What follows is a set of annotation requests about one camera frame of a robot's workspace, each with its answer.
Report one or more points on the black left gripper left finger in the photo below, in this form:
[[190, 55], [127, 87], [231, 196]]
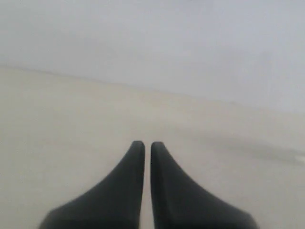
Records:
[[114, 203]]

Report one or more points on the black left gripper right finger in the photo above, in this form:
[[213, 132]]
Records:
[[178, 202]]

